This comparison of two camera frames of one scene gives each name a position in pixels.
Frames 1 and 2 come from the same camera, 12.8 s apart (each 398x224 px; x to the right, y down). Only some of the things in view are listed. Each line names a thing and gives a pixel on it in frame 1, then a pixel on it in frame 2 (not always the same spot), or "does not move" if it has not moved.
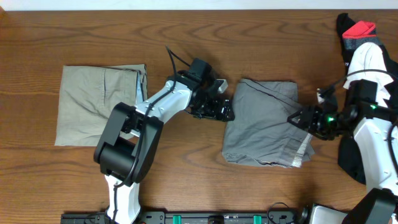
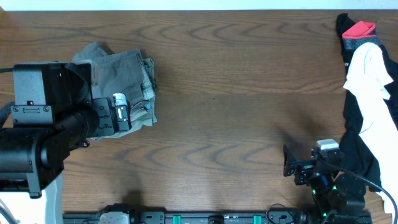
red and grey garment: [362, 32] does not move
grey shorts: [259, 130] → [124, 72]
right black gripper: [309, 121] → [305, 168]
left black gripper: [218, 109] → [104, 116]
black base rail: [191, 217] does not move
